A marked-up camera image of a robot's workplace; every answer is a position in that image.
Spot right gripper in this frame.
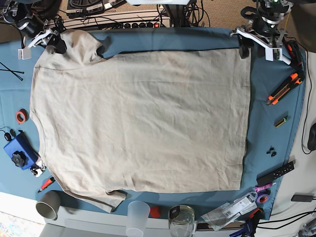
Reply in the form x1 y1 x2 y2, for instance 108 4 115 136
26 28 67 54

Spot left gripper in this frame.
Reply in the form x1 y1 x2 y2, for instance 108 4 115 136
230 23 284 59

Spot beige T-shirt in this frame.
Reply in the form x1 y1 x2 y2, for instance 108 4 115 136
30 31 251 212

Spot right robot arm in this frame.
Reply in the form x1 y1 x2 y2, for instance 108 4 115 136
0 0 67 60

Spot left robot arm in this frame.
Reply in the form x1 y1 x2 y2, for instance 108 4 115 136
230 0 294 62

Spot white marker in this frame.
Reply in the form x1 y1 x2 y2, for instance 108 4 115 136
282 55 291 65

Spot orange black clamp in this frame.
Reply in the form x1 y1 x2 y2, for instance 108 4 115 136
282 39 305 80

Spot orange black utility knife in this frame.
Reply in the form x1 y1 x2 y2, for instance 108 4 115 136
266 73 305 106

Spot black power strip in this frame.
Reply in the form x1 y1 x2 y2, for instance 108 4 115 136
121 22 161 29

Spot red tape roll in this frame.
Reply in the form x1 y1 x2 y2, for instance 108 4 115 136
15 109 29 124

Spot blue box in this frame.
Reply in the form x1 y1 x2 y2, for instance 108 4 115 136
3 130 38 170

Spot small black clips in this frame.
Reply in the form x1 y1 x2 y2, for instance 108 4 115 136
266 146 277 157

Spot black star knob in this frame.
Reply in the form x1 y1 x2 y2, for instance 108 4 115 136
11 151 26 168

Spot white small caster wheel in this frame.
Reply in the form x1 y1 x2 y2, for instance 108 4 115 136
30 160 46 177

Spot black remote control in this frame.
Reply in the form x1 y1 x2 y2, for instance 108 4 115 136
257 161 295 186

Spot red marker pen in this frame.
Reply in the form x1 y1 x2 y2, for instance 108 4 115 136
38 177 55 193

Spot purple tube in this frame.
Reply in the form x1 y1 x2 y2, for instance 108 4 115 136
255 182 276 193

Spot purple tape roll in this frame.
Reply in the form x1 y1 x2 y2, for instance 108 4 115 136
256 192 270 204

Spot grey mug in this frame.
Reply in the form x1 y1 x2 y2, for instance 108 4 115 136
36 191 61 221

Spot clear plastic package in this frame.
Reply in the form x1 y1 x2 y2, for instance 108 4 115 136
202 192 258 231

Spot blue bar clamp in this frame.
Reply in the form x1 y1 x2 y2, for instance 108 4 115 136
229 208 263 237

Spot glass jar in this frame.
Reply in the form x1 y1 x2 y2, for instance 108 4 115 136
168 204 195 237

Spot translucent plastic cup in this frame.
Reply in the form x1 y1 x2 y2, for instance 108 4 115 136
126 201 150 237

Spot red small cap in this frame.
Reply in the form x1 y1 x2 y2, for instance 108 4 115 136
150 206 161 218

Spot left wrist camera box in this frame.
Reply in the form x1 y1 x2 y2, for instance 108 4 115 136
265 47 283 62

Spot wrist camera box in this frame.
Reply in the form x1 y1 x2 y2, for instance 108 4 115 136
265 47 283 62
18 47 32 60

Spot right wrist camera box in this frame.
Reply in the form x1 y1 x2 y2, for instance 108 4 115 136
18 47 32 60

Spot black cable tie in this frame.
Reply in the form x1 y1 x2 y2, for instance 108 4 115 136
0 69 25 74
0 62 24 81

